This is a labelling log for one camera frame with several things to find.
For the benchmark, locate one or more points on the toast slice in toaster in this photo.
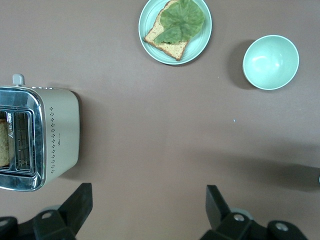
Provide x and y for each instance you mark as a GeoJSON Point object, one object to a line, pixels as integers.
{"type": "Point", "coordinates": [3, 142]}

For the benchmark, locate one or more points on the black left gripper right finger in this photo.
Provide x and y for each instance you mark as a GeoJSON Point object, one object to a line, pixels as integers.
{"type": "Point", "coordinates": [232, 225]}

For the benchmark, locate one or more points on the beige and chrome toaster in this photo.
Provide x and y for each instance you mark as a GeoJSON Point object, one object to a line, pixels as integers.
{"type": "Point", "coordinates": [65, 130]}

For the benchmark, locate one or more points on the green lettuce leaf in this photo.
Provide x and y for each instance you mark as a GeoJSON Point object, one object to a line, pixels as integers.
{"type": "Point", "coordinates": [182, 22]}

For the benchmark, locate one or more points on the pale green bowl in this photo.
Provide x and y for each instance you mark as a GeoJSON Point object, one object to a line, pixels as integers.
{"type": "Point", "coordinates": [271, 62]}

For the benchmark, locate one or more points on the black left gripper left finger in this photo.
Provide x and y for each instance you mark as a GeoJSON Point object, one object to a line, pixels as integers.
{"type": "Point", "coordinates": [62, 222]}

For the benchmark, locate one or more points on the pale green plate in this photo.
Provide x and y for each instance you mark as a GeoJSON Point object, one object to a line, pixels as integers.
{"type": "Point", "coordinates": [200, 45]}

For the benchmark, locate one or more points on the brown bread slice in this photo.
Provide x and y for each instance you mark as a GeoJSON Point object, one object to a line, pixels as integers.
{"type": "Point", "coordinates": [172, 48]}

